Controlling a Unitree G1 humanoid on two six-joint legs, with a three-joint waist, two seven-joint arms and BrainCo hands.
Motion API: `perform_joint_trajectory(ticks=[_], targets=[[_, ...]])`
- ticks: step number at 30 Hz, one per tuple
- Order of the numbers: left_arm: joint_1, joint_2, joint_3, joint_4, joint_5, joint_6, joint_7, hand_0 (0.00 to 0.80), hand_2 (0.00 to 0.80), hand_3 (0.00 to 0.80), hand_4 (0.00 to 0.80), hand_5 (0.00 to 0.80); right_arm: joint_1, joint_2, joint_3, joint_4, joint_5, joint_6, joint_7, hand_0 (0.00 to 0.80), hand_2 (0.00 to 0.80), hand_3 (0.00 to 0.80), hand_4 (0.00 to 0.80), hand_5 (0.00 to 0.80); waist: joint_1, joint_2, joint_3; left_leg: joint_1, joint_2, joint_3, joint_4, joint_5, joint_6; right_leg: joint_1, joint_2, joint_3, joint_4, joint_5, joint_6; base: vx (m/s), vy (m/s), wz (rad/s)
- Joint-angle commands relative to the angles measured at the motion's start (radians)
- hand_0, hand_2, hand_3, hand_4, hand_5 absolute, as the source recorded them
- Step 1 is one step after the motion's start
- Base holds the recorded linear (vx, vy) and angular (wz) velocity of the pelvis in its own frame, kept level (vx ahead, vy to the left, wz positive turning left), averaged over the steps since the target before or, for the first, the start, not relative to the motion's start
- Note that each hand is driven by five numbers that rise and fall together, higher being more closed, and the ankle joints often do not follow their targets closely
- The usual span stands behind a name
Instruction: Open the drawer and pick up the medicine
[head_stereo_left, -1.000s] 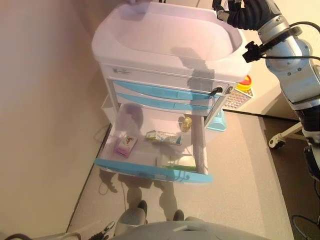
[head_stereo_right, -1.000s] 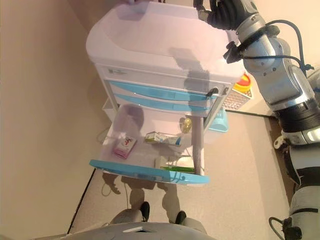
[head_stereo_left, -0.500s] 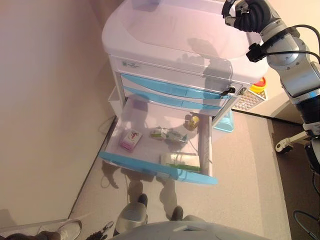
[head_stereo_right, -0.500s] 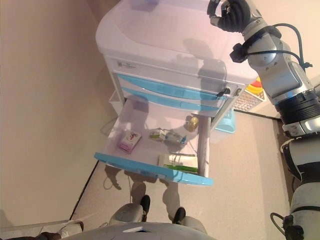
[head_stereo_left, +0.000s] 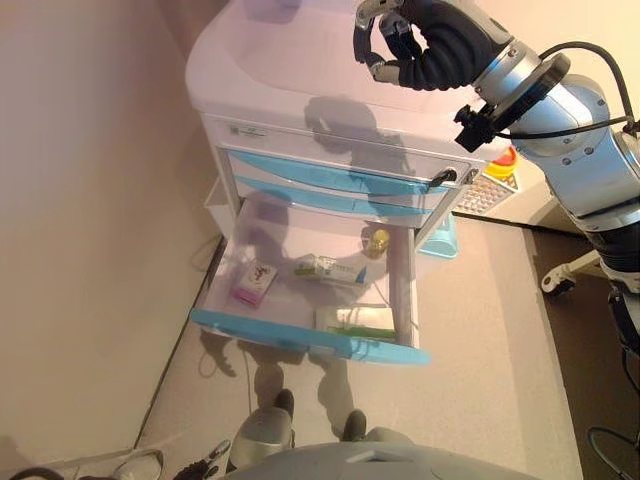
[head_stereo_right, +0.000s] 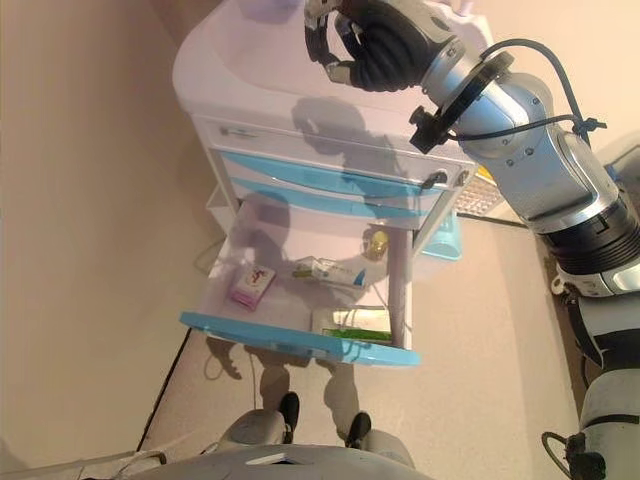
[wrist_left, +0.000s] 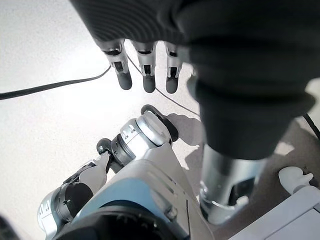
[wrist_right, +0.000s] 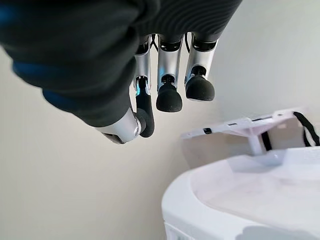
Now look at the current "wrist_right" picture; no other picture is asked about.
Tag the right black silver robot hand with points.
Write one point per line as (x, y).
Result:
(75, 50)

